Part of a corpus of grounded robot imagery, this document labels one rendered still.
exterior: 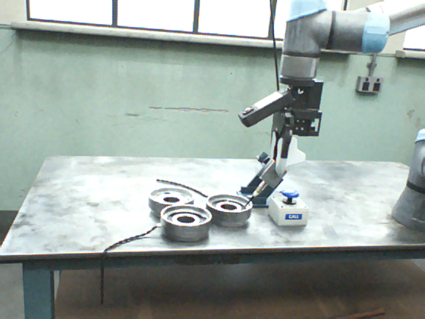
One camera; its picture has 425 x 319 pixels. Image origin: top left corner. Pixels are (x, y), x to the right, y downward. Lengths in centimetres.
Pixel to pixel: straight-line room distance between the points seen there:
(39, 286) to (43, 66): 174
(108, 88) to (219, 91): 62
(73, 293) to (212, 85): 166
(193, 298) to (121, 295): 18
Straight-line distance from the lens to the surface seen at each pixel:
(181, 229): 89
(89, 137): 259
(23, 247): 91
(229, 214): 97
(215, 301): 118
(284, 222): 102
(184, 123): 259
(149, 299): 118
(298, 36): 91
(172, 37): 243
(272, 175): 97
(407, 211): 116
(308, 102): 95
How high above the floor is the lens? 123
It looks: 18 degrees down
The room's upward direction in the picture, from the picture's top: 5 degrees clockwise
